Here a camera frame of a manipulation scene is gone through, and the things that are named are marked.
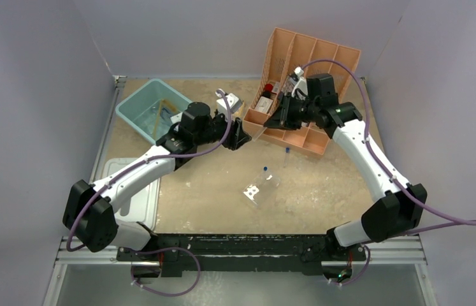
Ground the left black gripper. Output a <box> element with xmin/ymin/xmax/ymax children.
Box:
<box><xmin>194</xmin><ymin>110</ymin><xmax>250</xmax><ymax>150</ymax></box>

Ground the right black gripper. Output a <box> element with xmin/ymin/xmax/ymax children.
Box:
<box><xmin>266</xmin><ymin>92</ymin><xmax>321</xmax><ymax>131</ymax></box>

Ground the clear plastic well plate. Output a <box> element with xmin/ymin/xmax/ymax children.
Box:
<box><xmin>242</xmin><ymin>168</ymin><xmax>281</xmax><ymax>208</ymax></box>

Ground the amber rubber tube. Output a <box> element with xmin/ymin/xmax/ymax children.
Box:
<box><xmin>154</xmin><ymin>99</ymin><xmax>179</xmax><ymax>137</ymax></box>

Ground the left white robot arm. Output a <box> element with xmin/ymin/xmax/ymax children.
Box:
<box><xmin>62</xmin><ymin>102</ymin><xmax>252</xmax><ymax>261</ymax></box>

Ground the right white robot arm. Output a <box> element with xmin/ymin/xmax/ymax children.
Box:
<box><xmin>263</xmin><ymin>73</ymin><xmax>427</xmax><ymax>259</ymax></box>

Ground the yellow spiral notepad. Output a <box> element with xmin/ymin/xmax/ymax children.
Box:
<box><xmin>233</xmin><ymin>99</ymin><xmax>245</xmax><ymax>117</ymax></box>

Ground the peach plastic desk organizer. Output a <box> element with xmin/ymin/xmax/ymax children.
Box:
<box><xmin>243</xmin><ymin>28</ymin><xmax>361</xmax><ymax>157</ymax></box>

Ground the teal plastic bin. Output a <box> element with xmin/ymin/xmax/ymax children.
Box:
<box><xmin>115</xmin><ymin>78</ymin><xmax>192</xmax><ymax>144</ymax></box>

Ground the white bin lid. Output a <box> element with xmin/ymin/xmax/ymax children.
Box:
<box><xmin>100</xmin><ymin>158</ymin><xmax>161</xmax><ymax>230</ymax></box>

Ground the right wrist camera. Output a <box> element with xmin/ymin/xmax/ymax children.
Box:
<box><xmin>290</xmin><ymin>66</ymin><xmax>308</xmax><ymax>100</ymax></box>

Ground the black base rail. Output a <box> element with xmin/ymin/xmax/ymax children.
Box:
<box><xmin>54</xmin><ymin>231</ymin><xmax>428</xmax><ymax>279</ymax></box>

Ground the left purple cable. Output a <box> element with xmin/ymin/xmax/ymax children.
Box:
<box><xmin>66</xmin><ymin>89</ymin><xmax>233</xmax><ymax>297</ymax></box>

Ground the purple cable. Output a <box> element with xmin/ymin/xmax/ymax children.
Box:
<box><xmin>66</xmin><ymin>89</ymin><xmax>233</xmax><ymax>297</ymax></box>
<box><xmin>294</xmin><ymin>59</ymin><xmax>476</xmax><ymax>289</ymax></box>

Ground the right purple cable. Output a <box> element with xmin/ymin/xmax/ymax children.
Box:
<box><xmin>294</xmin><ymin>59</ymin><xmax>476</xmax><ymax>289</ymax></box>

